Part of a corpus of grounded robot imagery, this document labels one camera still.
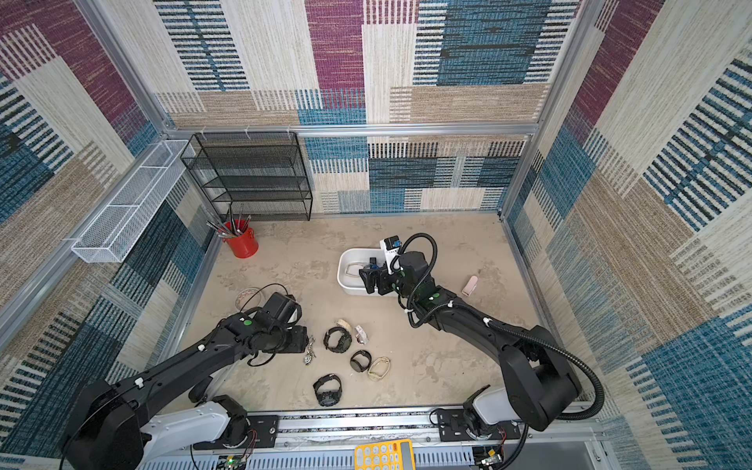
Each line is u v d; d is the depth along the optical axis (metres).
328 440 0.73
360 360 0.84
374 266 1.02
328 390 0.77
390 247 0.73
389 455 0.69
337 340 0.86
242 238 1.03
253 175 1.09
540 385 0.42
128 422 0.39
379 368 0.83
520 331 0.47
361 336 0.85
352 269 1.03
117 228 0.72
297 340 0.75
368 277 0.74
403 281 0.67
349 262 1.03
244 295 0.97
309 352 0.86
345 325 0.87
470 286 0.97
